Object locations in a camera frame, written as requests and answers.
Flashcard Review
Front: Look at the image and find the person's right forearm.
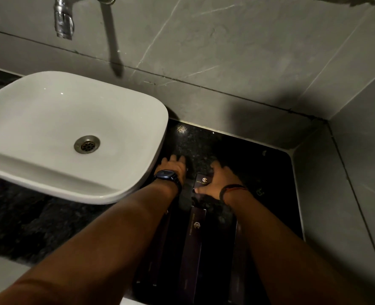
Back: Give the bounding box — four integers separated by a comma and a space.
223, 189, 371, 305

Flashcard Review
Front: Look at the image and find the dark blue wristwatch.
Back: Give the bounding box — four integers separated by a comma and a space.
153, 170, 183, 195

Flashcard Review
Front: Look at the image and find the chrome wall faucet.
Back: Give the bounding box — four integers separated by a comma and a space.
53, 0, 75, 40

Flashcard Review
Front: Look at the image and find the person's left hand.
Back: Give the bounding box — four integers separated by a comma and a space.
155, 154, 187, 186

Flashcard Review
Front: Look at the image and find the dark thread bracelet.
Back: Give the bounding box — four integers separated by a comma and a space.
219, 184, 249, 205

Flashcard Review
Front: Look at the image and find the metal sink drain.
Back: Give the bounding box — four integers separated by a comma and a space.
74, 135, 101, 154

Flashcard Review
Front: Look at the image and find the long dark logo box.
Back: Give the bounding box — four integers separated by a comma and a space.
177, 206, 207, 304

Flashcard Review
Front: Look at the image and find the person's left forearm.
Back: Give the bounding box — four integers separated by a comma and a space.
0, 181, 179, 305

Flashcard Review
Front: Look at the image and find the person's right hand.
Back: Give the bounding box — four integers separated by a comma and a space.
194, 161, 248, 204

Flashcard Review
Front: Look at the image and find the white ceramic sink basin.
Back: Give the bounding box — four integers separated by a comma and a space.
0, 71, 169, 205

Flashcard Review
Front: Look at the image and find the short dark logo box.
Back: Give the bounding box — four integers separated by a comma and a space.
190, 173, 215, 204

